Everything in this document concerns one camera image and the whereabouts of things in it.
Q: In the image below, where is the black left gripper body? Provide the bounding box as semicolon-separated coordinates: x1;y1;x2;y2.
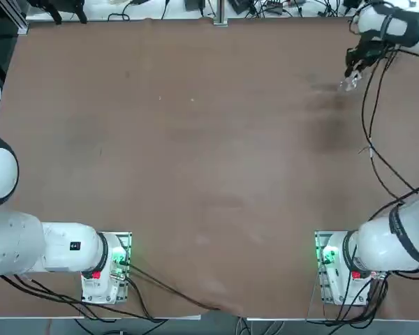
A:
27;0;87;12

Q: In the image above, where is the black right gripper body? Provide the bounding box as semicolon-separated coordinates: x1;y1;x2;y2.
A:
346;33;389;67

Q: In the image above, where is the clear glass alcohol lamp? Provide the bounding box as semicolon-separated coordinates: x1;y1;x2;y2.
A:
338;73;363;93

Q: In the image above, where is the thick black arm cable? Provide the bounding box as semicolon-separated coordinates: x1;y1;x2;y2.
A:
360;52;419;196
367;52;419;207

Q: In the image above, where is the aluminium frame rail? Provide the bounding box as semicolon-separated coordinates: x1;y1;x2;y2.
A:
0;0;29;36

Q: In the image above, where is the black cable across table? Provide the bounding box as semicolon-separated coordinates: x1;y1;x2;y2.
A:
126;262;246;312

